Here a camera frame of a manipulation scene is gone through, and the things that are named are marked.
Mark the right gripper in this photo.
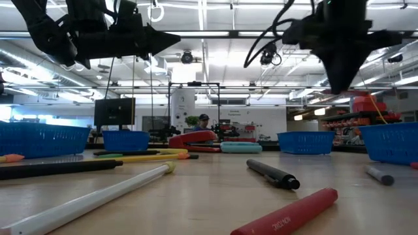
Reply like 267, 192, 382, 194
282, 0, 403, 95

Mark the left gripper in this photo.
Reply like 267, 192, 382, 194
75, 13, 182, 69

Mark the yellow marker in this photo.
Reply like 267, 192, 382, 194
156, 148, 189, 155

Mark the black pen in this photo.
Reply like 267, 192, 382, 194
93, 149, 161, 157
0, 159, 124, 181
246, 159, 301, 191

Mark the yellow pencil orange eraser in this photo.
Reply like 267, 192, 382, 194
85, 152, 190, 164

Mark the shelf with red bins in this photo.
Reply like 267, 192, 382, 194
321, 93, 403, 146

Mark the black light bar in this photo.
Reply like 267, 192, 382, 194
0, 30, 418, 39

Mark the blue plastic bin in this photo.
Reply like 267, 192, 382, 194
102, 130, 151, 153
277, 131, 336, 155
0, 122, 91, 160
359, 122, 418, 166

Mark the black monitor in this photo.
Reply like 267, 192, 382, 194
93, 97, 137, 128

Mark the person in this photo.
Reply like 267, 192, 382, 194
194, 113, 212, 133

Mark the red stapler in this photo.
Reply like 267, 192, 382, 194
168, 130, 222, 153

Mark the cyan calculator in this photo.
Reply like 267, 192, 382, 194
219, 141, 263, 154

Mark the red crayon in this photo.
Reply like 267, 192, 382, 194
230, 187, 339, 235

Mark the white pencil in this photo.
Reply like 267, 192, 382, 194
0, 161, 176, 235

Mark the white ring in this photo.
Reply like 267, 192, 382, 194
146, 2, 165, 23

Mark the black camera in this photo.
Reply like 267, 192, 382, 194
180, 50, 194, 65
259, 41, 282, 66

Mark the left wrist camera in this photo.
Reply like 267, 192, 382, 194
116, 0, 138, 17

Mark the black and yellow cord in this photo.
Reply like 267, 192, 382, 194
370, 94, 389, 125

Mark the black metal frame stand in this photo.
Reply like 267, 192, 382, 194
168, 80, 221, 144

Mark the long black cable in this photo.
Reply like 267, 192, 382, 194
103, 58, 114, 100

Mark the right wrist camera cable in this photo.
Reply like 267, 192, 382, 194
243, 0, 297, 69

